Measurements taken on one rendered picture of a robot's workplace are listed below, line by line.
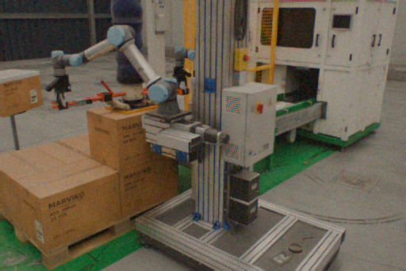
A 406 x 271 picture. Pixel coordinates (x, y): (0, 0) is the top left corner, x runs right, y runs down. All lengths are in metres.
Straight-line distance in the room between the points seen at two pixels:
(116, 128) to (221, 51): 0.96
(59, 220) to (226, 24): 1.68
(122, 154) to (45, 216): 0.67
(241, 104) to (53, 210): 1.41
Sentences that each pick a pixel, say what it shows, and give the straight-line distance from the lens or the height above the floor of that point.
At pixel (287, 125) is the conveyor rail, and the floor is 0.47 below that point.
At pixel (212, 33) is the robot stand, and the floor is 1.55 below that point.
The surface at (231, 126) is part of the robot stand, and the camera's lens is 2.30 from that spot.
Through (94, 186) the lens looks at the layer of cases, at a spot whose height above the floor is 0.49.
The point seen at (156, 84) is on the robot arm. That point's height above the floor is 1.26.
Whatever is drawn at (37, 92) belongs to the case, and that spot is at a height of 0.79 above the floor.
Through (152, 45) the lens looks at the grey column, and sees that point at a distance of 4.40.
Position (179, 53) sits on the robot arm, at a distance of 2.91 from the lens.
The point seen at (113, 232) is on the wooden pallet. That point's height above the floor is 0.04.
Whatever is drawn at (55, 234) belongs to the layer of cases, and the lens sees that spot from 2.76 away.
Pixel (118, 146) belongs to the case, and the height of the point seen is 0.74.
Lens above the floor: 1.67
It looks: 18 degrees down
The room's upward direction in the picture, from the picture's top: straight up
